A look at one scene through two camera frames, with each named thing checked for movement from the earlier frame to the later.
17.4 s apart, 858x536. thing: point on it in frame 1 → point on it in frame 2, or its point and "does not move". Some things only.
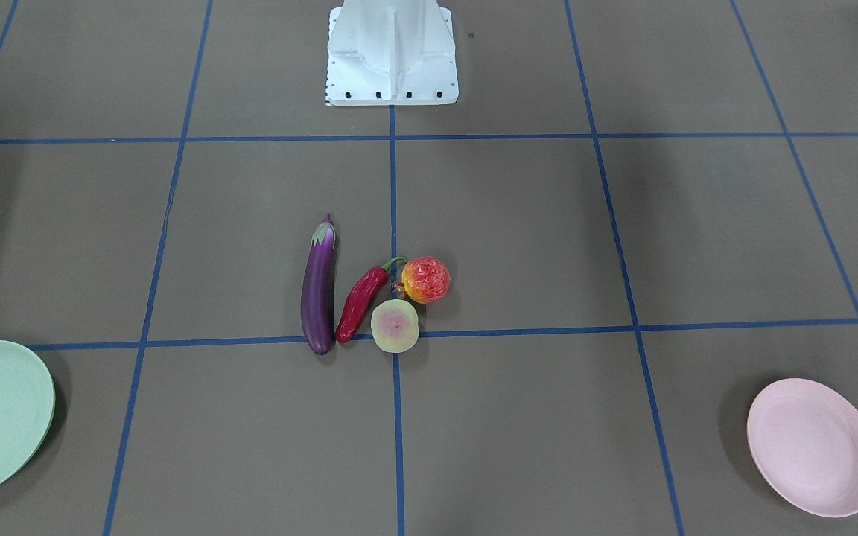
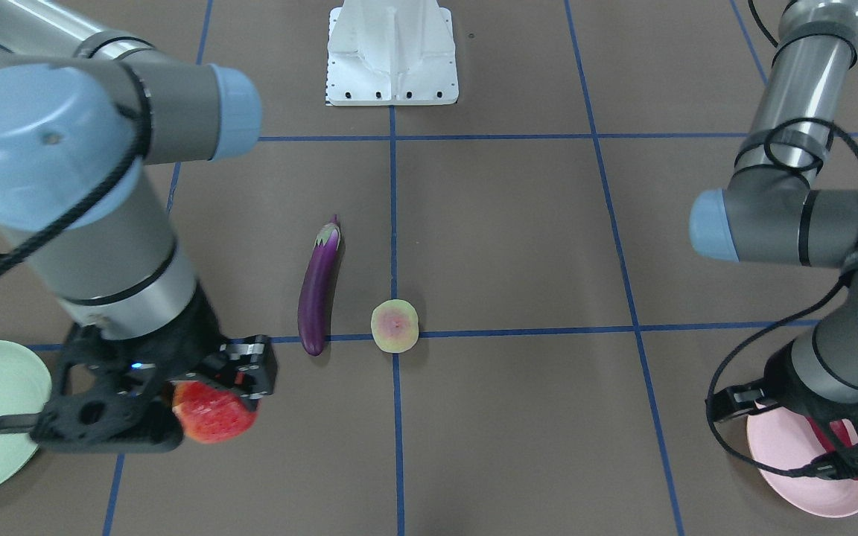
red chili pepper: x=362 y=298 → x=840 y=430
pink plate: x=815 y=445 does not move
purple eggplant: x=317 y=293 does not move
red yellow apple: x=425 y=280 → x=211 y=415
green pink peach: x=395 y=325 does not move
